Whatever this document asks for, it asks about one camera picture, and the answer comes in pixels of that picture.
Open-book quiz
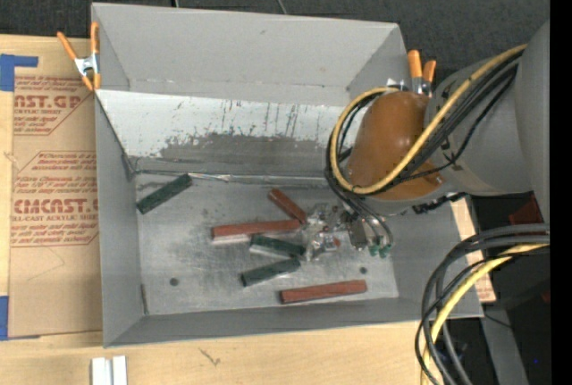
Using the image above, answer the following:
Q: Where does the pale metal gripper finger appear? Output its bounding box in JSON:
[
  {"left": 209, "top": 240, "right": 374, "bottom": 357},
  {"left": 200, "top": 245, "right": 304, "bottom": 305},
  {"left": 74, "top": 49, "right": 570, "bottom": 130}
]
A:
[
  {"left": 307, "top": 204, "right": 343, "bottom": 227},
  {"left": 307, "top": 232, "right": 342, "bottom": 262}
]

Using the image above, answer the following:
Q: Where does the short red-brown flat block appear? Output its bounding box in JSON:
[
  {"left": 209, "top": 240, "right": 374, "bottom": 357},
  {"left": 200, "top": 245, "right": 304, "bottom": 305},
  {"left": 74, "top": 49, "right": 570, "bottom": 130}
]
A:
[{"left": 266, "top": 188, "right": 309, "bottom": 226}]

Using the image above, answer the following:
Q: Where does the dark green flat block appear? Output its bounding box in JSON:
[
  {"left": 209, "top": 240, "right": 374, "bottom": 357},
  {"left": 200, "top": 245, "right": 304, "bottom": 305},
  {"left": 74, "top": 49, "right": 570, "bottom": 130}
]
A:
[
  {"left": 136, "top": 172, "right": 194, "bottom": 215},
  {"left": 248, "top": 233, "right": 307, "bottom": 260},
  {"left": 240, "top": 256, "right": 302, "bottom": 288}
]

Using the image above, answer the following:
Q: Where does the grey metal bin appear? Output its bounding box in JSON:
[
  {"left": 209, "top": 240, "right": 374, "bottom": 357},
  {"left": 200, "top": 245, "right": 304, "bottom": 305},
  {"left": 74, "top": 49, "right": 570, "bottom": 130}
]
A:
[{"left": 90, "top": 2, "right": 486, "bottom": 348}]

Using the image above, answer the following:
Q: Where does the brown cardboard board, red print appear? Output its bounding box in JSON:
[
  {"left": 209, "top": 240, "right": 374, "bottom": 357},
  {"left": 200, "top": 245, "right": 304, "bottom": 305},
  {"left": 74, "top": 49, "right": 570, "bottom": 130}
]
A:
[{"left": 0, "top": 33, "right": 105, "bottom": 342}]

